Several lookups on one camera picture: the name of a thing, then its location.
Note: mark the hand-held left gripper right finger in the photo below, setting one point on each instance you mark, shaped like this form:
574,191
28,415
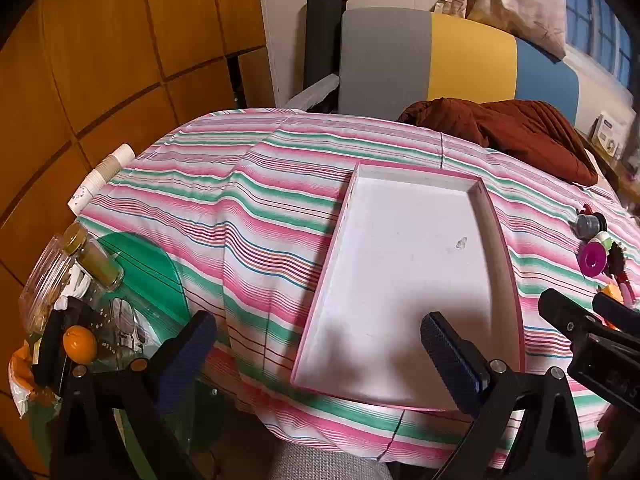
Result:
445,355

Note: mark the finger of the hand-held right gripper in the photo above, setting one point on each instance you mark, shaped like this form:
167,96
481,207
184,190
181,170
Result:
617,312
562,314

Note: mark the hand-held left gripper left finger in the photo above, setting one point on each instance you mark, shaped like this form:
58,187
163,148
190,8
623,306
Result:
182,360

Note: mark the yellow orange plastic block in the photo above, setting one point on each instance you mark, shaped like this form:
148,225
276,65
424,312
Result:
611,291

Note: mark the brown scalp massage brush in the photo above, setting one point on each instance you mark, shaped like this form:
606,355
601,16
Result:
616,260

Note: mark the purple plastic toy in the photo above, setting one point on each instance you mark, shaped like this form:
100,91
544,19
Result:
592,259

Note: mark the black jar with red cap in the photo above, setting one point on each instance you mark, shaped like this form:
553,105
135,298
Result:
590,222

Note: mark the white tray with pink rim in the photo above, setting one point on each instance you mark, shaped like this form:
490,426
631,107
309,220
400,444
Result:
400,270

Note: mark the person's right hand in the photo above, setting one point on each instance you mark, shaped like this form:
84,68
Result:
620,442

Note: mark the eyeglasses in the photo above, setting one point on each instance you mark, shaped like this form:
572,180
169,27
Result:
122,310

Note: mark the green glass side table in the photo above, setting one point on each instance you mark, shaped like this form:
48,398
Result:
150,270

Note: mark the orange fruit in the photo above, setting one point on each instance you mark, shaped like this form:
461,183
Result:
79,344

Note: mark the small glass jar olive contents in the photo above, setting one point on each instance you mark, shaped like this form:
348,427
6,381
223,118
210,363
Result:
102,265

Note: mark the white crumpled tissue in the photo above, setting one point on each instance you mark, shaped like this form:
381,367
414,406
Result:
77,280

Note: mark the pink green striped blanket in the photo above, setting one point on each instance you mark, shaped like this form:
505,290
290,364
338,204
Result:
225,210

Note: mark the orange white plastic bag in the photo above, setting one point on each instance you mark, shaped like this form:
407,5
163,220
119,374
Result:
22,390

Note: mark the grey fabric seat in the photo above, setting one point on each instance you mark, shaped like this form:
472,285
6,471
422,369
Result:
320,465

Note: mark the white box with blue label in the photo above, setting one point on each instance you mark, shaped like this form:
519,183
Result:
607,132

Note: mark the rust brown quilted blanket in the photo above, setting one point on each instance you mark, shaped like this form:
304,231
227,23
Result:
525,130

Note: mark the stack of paper cups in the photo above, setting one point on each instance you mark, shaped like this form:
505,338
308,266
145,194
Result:
102,175

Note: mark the grey yellow blue headboard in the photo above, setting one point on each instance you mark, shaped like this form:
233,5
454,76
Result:
470,60

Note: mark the window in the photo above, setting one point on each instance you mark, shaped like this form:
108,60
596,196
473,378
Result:
595,15

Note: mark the wooden wardrobe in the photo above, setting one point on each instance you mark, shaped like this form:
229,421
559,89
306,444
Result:
100,60

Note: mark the grey bed rail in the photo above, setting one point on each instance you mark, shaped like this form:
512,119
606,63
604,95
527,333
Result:
312,94

